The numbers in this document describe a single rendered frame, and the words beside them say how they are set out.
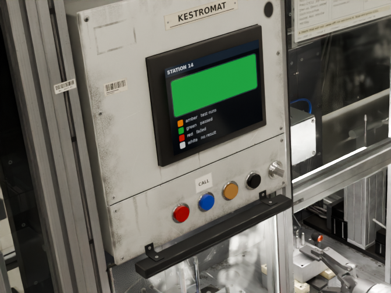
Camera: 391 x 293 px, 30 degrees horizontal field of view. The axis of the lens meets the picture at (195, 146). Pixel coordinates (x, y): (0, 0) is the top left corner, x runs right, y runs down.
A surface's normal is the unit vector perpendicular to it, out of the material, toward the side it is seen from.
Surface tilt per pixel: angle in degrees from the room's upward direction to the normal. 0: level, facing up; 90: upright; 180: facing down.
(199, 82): 90
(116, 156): 90
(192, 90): 90
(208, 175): 90
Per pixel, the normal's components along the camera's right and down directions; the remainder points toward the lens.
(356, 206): -0.79, 0.32
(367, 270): -0.08, -0.91
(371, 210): 0.61, 0.28
